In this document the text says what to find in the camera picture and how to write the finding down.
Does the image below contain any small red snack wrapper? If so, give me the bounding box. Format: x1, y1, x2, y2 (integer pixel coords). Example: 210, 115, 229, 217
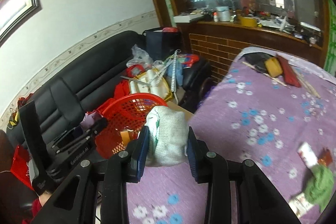
318, 148, 333, 166

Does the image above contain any white paper bag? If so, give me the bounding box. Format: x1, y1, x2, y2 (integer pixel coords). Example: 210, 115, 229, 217
288, 193, 314, 218

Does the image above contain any yellow tape roll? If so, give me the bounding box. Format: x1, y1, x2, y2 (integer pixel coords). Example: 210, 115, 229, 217
264, 57, 283, 78

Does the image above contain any dark red packet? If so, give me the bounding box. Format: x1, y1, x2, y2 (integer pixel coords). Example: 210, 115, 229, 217
276, 55, 301, 88

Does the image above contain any wooden brick-pattern counter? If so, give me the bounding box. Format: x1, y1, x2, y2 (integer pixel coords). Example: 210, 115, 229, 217
178, 21, 326, 83

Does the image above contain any white green knitted cloth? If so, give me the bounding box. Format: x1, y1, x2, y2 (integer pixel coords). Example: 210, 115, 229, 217
145, 106, 189, 167

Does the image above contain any red plastic waste basket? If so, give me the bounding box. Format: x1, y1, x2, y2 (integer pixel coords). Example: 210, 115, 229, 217
95, 93, 167, 159

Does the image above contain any orange medicine box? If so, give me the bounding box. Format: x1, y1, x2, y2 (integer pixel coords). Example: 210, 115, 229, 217
120, 129, 134, 147

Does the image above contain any navy shopping bag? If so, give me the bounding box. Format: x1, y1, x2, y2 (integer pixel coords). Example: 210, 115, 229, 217
142, 27, 182, 61

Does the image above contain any yellow tray with rolls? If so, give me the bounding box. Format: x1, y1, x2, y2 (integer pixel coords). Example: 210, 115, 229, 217
128, 69, 173, 102

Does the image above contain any clear crumpled plastic bag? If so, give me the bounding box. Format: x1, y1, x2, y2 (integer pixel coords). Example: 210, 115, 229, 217
126, 44, 153, 69

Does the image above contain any crumpled purple red bag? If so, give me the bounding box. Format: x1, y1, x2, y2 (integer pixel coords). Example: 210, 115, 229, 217
80, 111, 102, 131

